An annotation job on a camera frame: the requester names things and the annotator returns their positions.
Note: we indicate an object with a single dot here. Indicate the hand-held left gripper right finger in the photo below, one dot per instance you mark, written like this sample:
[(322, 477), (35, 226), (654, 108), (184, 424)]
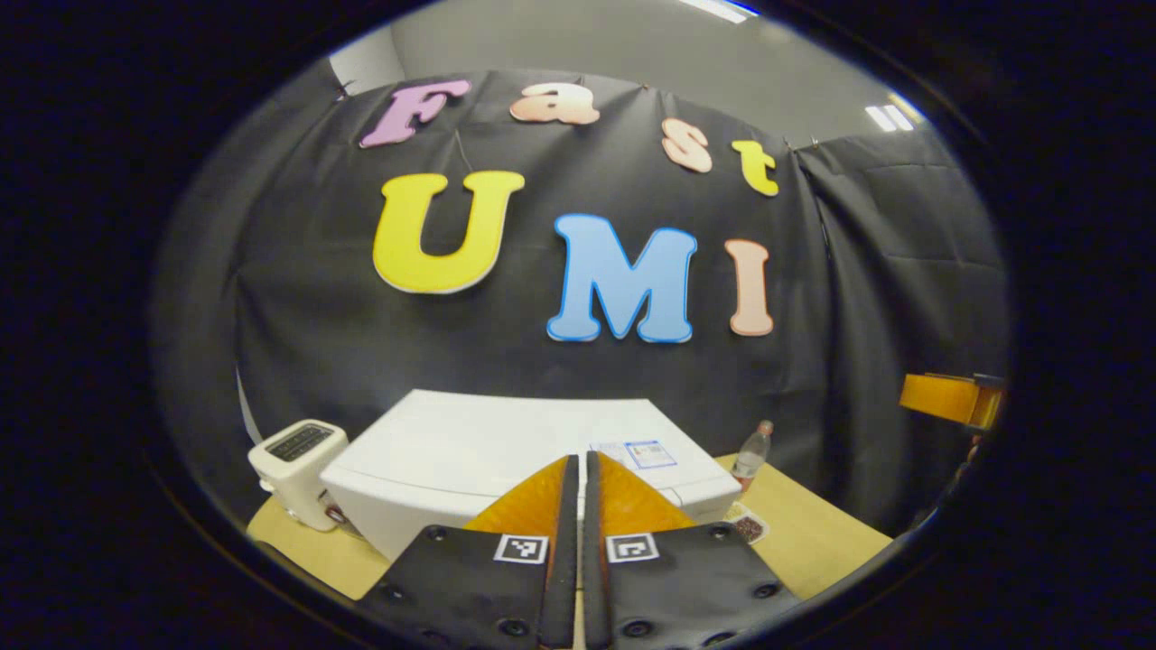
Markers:
[(594, 560)]

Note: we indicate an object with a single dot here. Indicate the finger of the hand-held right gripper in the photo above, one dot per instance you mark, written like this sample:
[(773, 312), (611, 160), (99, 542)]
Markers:
[(939, 397)]

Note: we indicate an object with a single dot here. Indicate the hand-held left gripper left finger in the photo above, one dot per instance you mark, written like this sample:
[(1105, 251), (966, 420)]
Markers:
[(562, 560)]

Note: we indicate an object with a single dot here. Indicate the white microwave oven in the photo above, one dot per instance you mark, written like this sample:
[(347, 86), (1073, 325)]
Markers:
[(452, 451)]

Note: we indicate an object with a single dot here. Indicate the white divided dish of beans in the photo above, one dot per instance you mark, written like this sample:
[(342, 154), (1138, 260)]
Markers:
[(748, 525)]

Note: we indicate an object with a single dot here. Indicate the clear plastic water bottle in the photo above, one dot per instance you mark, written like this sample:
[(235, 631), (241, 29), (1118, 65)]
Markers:
[(751, 456)]

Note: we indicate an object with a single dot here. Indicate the white toaster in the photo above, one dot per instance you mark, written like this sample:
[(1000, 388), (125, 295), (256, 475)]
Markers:
[(298, 478)]

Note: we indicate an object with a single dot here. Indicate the small ceiling light panel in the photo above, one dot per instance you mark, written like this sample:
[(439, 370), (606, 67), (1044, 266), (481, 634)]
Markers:
[(890, 117)]

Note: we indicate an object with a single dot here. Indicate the black backdrop cloth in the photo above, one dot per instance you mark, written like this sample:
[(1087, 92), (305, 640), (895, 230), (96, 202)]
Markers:
[(316, 343)]

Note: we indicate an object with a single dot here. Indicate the long ceiling light panel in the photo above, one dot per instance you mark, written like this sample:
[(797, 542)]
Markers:
[(718, 9)]

